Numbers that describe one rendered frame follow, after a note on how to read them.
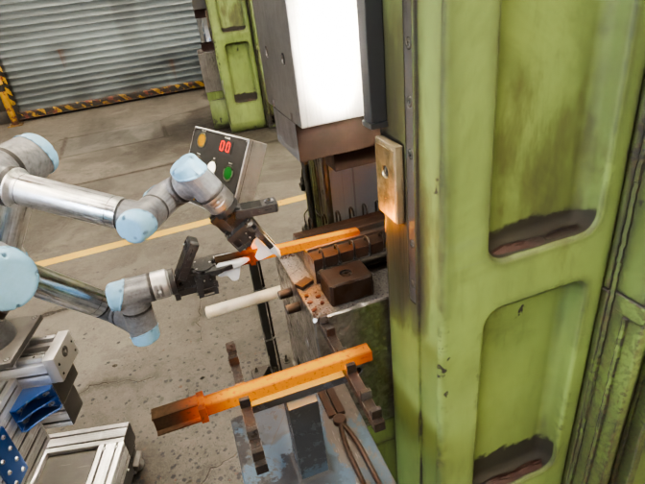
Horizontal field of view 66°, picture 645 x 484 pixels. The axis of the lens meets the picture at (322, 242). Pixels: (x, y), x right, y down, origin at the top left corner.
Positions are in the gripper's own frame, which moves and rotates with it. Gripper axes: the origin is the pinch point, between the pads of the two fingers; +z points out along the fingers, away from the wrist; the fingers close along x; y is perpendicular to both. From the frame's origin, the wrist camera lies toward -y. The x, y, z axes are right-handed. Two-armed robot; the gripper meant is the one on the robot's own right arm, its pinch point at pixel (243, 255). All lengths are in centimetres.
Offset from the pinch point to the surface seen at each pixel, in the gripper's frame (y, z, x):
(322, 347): 19.5, 12.7, 22.0
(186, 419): 4, -21, 47
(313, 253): 2.3, 18.5, 3.8
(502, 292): -3, 46, 48
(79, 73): 38, -106, -788
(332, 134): -30.6, 25.3, 8.1
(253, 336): 101, 9, -94
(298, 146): -29.5, 16.7, 8.1
